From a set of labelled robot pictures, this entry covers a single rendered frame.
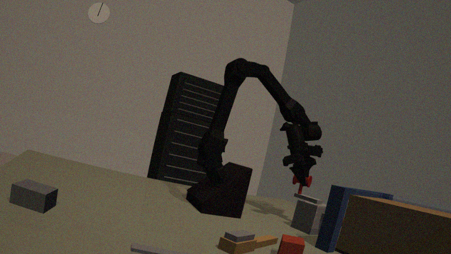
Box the grey flat bar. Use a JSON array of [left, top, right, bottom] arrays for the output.
[[131, 242, 191, 254]]

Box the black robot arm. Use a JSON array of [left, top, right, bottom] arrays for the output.
[[197, 58, 323, 188]]

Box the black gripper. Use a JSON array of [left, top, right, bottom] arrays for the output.
[[282, 139, 317, 187]]

